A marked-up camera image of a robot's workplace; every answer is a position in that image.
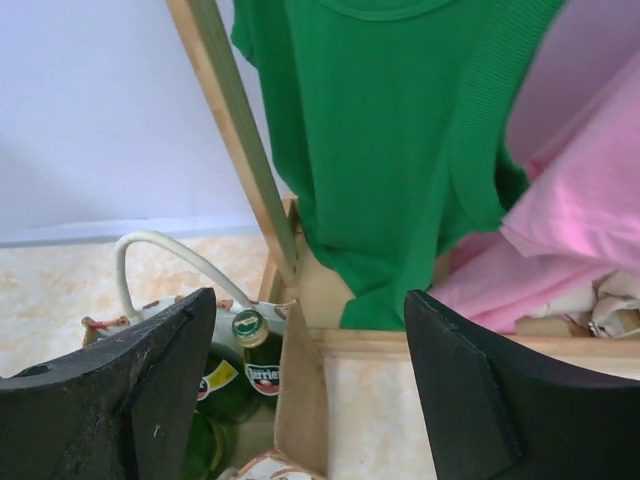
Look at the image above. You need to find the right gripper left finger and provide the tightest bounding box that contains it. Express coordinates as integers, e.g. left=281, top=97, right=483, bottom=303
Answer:
left=1, top=288, right=216, bottom=479

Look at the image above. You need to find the beige crumpled cloth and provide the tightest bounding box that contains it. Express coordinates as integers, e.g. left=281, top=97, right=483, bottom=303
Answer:
left=528, top=270, right=639, bottom=340

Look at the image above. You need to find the green Perrier bottle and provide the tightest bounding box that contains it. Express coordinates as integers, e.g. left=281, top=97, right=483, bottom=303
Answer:
left=231, top=310, right=283, bottom=410

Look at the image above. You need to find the pink shirt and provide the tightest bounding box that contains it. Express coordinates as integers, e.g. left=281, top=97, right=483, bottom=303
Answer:
left=431, top=59, right=639, bottom=333

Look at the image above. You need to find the patterned canvas tote bag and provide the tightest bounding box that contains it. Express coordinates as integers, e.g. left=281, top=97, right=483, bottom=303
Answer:
left=79, top=230, right=331, bottom=480

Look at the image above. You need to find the green tank top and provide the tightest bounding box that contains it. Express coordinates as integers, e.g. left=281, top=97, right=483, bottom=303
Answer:
left=231, top=0, right=562, bottom=330

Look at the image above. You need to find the dark green red-label bottle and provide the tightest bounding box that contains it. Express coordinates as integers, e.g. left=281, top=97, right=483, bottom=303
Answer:
left=181, top=343, right=245, bottom=479

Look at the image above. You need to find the wooden clothes rack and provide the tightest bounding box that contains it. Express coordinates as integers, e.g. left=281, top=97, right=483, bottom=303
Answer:
left=164, top=0, right=640, bottom=359

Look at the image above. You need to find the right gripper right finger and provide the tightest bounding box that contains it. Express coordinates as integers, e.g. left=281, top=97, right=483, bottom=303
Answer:
left=404, top=290, right=639, bottom=479

